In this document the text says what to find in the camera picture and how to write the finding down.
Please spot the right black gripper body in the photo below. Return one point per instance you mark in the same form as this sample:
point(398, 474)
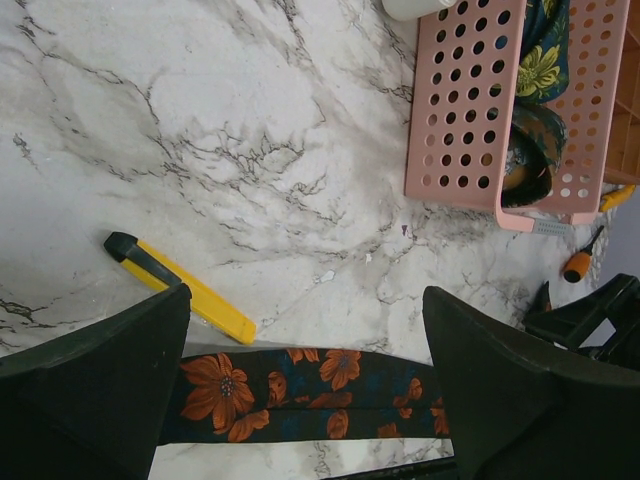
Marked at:
point(603, 325)

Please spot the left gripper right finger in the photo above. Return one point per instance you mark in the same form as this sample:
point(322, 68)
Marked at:
point(521, 408)

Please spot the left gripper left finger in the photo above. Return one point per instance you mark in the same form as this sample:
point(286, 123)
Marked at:
point(90, 404)

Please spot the black orange floral tie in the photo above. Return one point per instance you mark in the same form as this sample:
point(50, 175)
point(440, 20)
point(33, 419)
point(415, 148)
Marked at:
point(302, 394)

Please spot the brown compartment tray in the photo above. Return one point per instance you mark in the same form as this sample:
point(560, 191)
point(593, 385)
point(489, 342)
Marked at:
point(622, 163)

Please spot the dark orange patterned tie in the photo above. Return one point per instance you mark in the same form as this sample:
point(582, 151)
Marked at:
point(537, 140)

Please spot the blue yellow floral tie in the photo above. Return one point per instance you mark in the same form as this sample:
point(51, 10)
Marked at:
point(543, 70)

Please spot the pink perforated plastic basket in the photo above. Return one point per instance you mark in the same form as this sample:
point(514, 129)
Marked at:
point(464, 92)

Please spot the orange handle screwdriver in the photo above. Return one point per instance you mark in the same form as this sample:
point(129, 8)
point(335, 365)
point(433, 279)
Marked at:
point(578, 265)

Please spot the black metal base rail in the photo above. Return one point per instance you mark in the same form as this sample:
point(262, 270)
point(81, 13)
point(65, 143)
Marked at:
point(437, 469)

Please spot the white pvc pipe frame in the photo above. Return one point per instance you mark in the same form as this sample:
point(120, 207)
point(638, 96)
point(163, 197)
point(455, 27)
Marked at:
point(406, 10)

